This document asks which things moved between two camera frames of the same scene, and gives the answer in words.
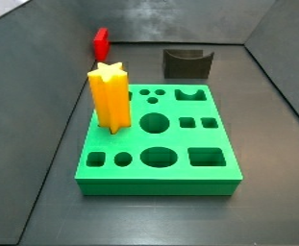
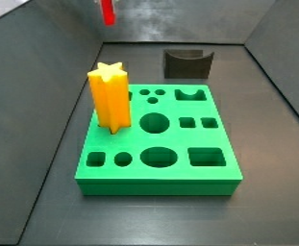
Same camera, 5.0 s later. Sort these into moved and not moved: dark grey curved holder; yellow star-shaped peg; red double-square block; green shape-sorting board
Moved: red double-square block
Not moved: dark grey curved holder; yellow star-shaped peg; green shape-sorting board
